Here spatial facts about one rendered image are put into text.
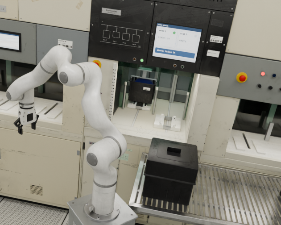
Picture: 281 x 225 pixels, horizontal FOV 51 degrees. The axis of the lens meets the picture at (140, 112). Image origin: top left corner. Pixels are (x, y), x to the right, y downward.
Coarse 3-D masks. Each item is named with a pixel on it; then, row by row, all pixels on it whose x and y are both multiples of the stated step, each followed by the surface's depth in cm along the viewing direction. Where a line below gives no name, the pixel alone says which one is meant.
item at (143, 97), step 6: (144, 72) 261; (132, 78) 266; (144, 78) 264; (150, 78) 264; (132, 84) 258; (138, 84) 257; (144, 84) 256; (150, 84) 255; (132, 90) 260; (138, 90) 259; (144, 90) 258; (150, 90) 257; (132, 96) 262; (138, 96) 261; (144, 96) 260; (150, 96) 259; (144, 102) 262; (150, 102) 261
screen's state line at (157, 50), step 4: (156, 48) 192; (160, 48) 191; (156, 52) 193; (160, 52) 192; (164, 52) 192; (168, 52) 192; (172, 52) 191; (176, 52) 191; (180, 52) 191; (184, 52) 190; (188, 52) 190; (184, 56) 191; (188, 56) 191; (192, 56) 191
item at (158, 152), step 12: (156, 144) 180; (168, 144) 182; (180, 144) 184; (156, 156) 167; (168, 156) 168; (180, 156) 170; (192, 156) 172; (156, 168) 163; (168, 168) 162; (180, 168) 161; (192, 168) 160; (180, 180) 164; (192, 180) 163
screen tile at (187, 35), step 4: (180, 32) 186; (184, 32) 186; (180, 36) 187; (184, 36) 187; (188, 36) 186; (192, 36) 186; (192, 40) 187; (196, 40) 186; (180, 44) 189; (184, 44) 188; (188, 44) 188; (192, 44) 188; (196, 44) 187; (180, 48) 190; (184, 48) 189; (188, 48) 189; (192, 48) 189
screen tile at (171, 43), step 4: (160, 28) 187; (160, 32) 188; (164, 32) 187; (168, 32) 187; (172, 32) 187; (176, 32) 186; (168, 36) 188; (172, 36) 188; (176, 36) 187; (160, 40) 190; (164, 40) 189; (168, 40) 189; (172, 40) 189; (156, 44) 191; (160, 44) 190; (164, 44) 190; (168, 44) 190; (172, 44) 189
